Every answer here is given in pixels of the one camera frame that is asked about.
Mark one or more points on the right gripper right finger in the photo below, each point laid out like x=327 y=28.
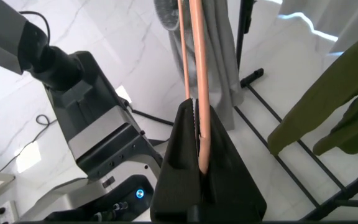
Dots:
x=232 y=186

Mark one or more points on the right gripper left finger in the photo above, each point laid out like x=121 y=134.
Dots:
x=176 y=180

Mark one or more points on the pink clothes hanger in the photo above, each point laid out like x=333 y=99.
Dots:
x=202 y=77

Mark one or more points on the pale grey shorts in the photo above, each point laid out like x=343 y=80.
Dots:
x=219 y=62

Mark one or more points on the green garment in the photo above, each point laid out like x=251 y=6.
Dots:
x=322 y=99

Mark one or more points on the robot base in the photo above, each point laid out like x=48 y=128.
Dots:
x=98 y=130

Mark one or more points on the black clothes rack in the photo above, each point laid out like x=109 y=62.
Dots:
x=244 y=31

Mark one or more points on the white power strip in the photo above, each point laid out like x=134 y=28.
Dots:
x=11 y=210

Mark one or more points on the white curtain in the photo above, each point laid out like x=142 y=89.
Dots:
x=353 y=15

